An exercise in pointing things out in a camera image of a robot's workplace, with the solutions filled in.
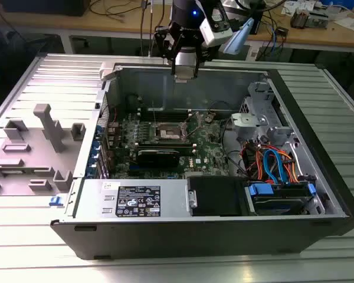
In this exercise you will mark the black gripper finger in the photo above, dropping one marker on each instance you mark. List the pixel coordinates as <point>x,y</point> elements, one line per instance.
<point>198,62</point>
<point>165,44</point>

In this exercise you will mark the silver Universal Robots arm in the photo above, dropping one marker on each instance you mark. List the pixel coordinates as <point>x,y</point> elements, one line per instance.
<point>239,38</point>

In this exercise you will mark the CPU socket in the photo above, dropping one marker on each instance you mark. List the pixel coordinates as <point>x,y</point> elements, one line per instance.
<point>168,134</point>

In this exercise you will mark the blue expansion slot latch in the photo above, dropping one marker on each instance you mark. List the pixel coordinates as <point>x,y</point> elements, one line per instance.
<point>92,160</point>
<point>99,131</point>
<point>90,172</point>
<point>95,146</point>

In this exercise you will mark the round coin battery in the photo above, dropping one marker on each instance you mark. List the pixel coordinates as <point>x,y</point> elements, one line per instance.
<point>208,118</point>

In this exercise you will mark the black RAM slots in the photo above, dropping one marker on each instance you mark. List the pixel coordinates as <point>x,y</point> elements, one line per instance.
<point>171,115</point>

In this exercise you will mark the black upright box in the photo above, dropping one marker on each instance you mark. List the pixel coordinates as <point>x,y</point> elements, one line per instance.
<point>258,23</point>

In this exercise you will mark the silver metal drive cage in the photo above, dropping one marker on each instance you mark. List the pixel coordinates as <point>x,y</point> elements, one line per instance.
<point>261,100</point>

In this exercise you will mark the small black box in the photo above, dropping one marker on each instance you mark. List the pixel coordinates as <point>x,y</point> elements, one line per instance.
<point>281,32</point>

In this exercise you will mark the black RAM stick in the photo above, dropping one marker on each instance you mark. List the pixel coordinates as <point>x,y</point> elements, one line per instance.
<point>165,145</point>

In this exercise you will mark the wooden desk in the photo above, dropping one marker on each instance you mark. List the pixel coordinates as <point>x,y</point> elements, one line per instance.
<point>76,22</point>

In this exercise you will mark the green motherboard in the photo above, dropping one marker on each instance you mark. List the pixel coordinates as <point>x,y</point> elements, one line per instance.
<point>206,153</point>

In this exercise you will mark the black graphics card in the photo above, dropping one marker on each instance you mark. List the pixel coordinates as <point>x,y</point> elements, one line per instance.
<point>157,159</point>

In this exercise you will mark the copper wound transformer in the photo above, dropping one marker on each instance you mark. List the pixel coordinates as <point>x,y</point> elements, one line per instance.
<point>299,19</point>

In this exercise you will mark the black box on desk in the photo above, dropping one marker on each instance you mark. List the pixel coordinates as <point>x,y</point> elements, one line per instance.
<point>47,7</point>

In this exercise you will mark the grey electronic device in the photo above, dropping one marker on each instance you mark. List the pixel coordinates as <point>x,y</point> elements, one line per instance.
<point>318,20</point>

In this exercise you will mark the black plastic shroud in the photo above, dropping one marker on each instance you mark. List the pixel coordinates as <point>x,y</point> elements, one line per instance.
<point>215,196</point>

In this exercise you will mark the dark office chair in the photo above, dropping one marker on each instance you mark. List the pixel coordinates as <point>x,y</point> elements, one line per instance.
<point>17,53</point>

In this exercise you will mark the white papers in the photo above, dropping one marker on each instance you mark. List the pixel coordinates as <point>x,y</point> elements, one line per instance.
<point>351,23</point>

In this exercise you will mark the hard disk in blue carrier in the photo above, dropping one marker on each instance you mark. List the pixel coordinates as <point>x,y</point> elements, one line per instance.
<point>271,203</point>

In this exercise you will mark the grey parts rack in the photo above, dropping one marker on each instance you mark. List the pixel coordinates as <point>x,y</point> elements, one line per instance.
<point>38,153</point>

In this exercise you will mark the silver power supply with label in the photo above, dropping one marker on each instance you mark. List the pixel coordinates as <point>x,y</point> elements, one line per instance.
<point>91,200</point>

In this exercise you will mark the black open PC case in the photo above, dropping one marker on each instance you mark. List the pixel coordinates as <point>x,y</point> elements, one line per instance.
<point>180,238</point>

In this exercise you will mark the small blue plastic clip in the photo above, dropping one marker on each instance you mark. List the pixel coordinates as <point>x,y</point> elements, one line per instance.
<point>56,201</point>

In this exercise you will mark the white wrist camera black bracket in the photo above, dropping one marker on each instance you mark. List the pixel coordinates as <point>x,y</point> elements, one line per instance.
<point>215,29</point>

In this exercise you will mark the grey corner bracket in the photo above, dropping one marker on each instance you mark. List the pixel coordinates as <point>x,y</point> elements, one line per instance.
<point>106,70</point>

